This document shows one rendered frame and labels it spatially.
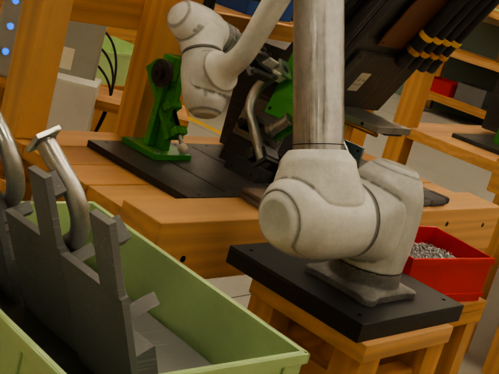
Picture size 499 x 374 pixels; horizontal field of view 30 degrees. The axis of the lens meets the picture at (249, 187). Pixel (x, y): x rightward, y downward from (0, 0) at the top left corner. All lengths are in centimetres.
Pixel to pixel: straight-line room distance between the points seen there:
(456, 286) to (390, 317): 52
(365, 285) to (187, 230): 42
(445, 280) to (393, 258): 43
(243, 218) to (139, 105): 63
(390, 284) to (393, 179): 22
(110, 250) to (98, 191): 97
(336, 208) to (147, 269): 37
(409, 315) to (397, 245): 14
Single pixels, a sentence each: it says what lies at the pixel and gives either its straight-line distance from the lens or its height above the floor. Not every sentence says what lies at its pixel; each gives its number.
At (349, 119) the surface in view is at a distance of 260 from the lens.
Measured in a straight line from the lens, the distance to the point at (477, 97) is 1179.
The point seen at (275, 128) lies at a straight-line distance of 254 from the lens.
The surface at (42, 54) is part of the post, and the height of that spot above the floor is 111.
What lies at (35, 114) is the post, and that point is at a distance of 247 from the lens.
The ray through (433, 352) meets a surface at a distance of 207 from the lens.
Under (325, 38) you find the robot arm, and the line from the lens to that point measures 180.
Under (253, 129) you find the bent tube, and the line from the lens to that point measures 258.
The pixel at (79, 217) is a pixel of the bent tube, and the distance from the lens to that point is 136.
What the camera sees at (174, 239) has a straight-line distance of 205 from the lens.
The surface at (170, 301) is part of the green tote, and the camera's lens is 165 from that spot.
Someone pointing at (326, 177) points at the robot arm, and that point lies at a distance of 174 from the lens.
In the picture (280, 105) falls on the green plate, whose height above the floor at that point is 111.
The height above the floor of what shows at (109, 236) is 112.
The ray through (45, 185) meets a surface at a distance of 132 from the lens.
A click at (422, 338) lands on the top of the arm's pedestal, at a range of 199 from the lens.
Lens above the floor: 153
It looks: 15 degrees down
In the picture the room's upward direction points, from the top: 16 degrees clockwise
